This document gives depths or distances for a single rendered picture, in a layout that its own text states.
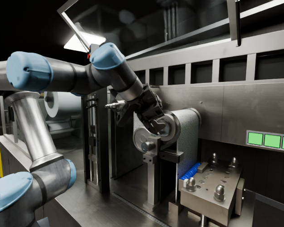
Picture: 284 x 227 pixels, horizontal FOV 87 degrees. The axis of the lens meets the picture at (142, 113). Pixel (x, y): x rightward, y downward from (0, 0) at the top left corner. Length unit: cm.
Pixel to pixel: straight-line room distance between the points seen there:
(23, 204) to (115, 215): 33
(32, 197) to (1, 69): 37
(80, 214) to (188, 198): 44
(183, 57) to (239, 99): 39
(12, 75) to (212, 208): 65
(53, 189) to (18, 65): 43
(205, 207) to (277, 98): 55
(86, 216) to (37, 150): 33
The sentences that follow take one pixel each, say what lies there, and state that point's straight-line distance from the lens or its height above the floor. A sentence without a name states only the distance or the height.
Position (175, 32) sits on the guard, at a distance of 100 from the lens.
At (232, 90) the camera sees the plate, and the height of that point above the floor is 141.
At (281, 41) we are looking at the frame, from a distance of 91.
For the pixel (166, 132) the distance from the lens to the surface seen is 63.
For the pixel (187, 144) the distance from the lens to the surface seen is 74.
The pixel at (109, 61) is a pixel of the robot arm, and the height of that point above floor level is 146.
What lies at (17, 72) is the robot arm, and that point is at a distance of 37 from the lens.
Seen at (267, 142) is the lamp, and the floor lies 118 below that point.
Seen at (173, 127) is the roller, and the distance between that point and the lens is 62.
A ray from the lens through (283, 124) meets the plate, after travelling 88.
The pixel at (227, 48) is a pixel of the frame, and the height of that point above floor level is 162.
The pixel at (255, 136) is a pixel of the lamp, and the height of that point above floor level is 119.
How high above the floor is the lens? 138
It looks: 6 degrees down
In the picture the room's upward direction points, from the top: straight up
